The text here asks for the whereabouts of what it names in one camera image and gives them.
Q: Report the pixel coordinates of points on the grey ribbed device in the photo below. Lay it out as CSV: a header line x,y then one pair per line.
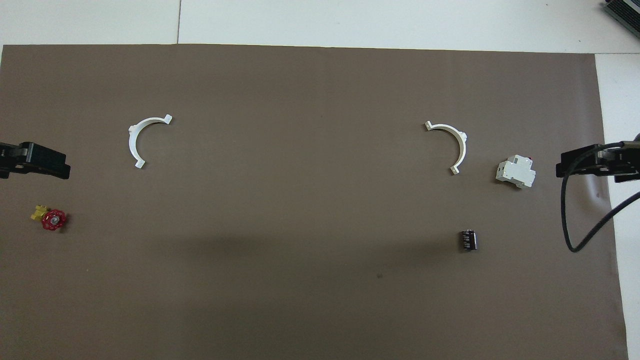
x,y
627,12

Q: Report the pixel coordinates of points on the brown table mat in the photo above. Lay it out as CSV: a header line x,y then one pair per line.
x,y
300,250

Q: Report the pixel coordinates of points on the red handwheel yellow valve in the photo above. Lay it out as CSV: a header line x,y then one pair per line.
x,y
53,220

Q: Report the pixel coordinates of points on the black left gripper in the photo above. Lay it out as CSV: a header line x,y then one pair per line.
x,y
42,156

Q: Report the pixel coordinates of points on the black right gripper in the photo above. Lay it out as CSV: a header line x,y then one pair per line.
x,y
580,159

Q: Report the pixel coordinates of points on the white circuit breaker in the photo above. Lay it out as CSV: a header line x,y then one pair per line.
x,y
515,172

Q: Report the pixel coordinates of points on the small black connector block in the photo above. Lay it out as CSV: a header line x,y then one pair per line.
x,y
468,240

